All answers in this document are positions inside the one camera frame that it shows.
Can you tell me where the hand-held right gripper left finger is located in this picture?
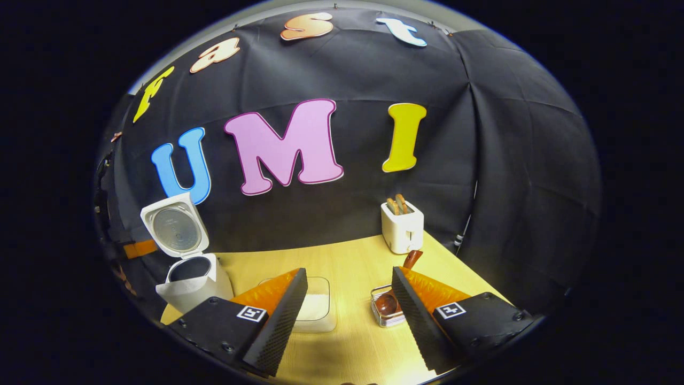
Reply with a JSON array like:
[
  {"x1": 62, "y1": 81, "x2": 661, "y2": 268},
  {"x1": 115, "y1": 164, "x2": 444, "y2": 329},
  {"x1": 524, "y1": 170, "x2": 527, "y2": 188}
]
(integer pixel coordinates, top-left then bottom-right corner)
[{"x1": 167, "y1": 267, "x2": 309, "y2": 378}]

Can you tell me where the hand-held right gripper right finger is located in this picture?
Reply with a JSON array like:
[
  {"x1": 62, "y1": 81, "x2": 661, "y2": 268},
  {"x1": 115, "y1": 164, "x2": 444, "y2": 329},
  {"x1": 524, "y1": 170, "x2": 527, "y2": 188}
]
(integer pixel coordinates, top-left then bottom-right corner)
[{"x1": 391, "y1": 266, "x2": 535, "y2": 375}]

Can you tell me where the brown wooden spoon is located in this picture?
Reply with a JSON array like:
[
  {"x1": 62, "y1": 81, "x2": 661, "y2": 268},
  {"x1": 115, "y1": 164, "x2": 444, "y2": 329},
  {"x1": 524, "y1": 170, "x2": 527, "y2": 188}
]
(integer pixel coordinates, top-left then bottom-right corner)
[{"x1": 374, "y1": 250, "x2": 424, "y2": 318}]

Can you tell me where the metal wire chopstick holder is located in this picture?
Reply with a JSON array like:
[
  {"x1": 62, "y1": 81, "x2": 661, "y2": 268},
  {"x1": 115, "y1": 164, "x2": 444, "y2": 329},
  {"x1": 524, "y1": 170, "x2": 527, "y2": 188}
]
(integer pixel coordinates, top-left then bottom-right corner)
[{"x1": 370, "y1": 283, "x2": 408, "y2": 328}]

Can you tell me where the white rice cooker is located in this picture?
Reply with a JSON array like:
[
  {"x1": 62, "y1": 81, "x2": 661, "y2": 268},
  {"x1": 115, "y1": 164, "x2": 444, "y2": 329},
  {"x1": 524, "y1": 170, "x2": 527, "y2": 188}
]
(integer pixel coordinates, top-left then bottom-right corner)
[{"x1": 140, "y1": 192, "x2": 235, "y2": 315}]

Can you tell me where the clear glass tray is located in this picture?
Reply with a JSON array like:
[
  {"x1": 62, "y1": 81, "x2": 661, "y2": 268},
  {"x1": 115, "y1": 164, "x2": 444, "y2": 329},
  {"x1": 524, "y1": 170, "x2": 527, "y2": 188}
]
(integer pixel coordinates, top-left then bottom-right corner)
[{"x1": 258, "y1": 276, "x2": 339, "y2": 334}]

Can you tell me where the white toaster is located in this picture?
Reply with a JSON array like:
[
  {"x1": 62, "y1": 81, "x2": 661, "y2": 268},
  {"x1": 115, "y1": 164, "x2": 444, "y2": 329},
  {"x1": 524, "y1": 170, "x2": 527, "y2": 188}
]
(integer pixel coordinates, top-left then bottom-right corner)
[{"x1": 380, "y1": 200, "x2": 425, "y2": 255}]

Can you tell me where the white power cable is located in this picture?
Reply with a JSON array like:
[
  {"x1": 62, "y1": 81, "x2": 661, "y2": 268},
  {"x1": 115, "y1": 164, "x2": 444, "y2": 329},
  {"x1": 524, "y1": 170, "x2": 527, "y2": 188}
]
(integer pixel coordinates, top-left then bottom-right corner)
[{"x1": 453, "y1": 181, "x2": 478, "y2": 248}]

